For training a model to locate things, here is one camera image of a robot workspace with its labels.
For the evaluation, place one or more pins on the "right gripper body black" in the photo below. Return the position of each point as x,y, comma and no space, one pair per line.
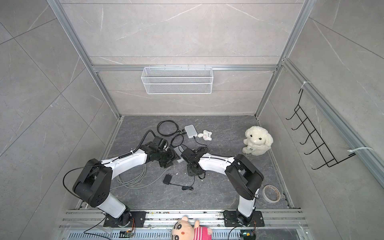
191,172

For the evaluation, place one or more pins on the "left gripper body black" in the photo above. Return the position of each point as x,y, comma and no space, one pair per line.
167,157

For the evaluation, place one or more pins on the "white network switch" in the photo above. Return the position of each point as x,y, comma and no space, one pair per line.
191,131
179,150

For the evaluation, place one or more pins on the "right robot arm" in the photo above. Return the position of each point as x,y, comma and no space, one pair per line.
243,175

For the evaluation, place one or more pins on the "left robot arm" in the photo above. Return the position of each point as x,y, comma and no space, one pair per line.
93,185

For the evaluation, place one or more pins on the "small white plush toy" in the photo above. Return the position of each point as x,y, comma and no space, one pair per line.
205,135

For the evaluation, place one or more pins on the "large white plush dog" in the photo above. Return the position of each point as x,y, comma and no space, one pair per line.
258,141

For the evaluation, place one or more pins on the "pink striped cartoon doll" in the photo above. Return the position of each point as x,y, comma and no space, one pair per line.
183,230

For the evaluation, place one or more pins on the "roll of tape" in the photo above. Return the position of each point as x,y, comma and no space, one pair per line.
271,194

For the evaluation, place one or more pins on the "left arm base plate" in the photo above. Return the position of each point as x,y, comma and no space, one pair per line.
139,218

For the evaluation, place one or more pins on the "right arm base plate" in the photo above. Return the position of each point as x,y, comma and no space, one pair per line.
236,219

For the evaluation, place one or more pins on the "white wire mesh basket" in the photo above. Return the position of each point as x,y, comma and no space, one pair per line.
177,80

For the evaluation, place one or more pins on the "black wire hook rack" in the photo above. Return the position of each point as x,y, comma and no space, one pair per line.
320,146

